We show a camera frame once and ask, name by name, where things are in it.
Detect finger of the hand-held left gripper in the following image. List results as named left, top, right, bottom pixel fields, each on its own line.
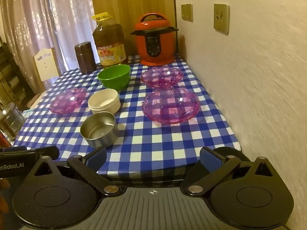
left=26, top=146, right=60, bottom=160
left=0, top=146, right=27, bottom=153

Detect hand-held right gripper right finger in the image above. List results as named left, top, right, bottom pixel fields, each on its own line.
left=180, top=146, right=276, bottom=197

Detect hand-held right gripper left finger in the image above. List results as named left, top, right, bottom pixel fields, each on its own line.
left=34, top=146, right=123, bottom=196

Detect stainless steel bowl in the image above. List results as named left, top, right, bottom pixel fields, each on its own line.
left=80, top=112, right=119, bottom=148

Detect white plastic bowl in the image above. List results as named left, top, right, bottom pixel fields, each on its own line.
left=88, top=89, right=121, bottom=115

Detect large purple glass plate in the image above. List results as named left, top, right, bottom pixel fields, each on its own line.
left=141, top=87, right=201, bottom=125

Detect green plastic bowl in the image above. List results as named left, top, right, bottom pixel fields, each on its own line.
left=97, top=64, right=131, bottom=92

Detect stainless steel pot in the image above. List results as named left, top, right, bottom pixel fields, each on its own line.
left=0, top=102, right=26, bottom=139

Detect blue white checkered tablecloth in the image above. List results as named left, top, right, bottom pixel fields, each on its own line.
left=12, top=53, right=243, bottom=180

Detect wooden shelf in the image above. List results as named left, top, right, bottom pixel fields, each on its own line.
left=0, top=36, right=36, bottom=106

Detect white wooden chair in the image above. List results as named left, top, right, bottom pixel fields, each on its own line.
left=33, top=47, right=62, bottom=94

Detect brown metal canister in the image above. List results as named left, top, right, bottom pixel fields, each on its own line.
left=74, top=41, right=97, bottom=75

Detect large cooking oil bottle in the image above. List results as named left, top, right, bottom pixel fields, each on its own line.
left=92, top=12, right=127, bottom=68

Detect red electric pressure cooker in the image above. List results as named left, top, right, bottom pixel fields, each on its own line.
left=131, top=12, right=179, bottom=67

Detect pale lace curtain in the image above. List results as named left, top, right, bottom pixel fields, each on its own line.
left=0, top=0, right=96, bottom=96

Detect wooden panel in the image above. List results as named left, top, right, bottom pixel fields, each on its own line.
left=89, top=0, right=175, bottom=55

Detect beige wall plate round ports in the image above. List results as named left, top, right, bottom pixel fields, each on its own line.
left=213, top=3, right=230, bottom=36

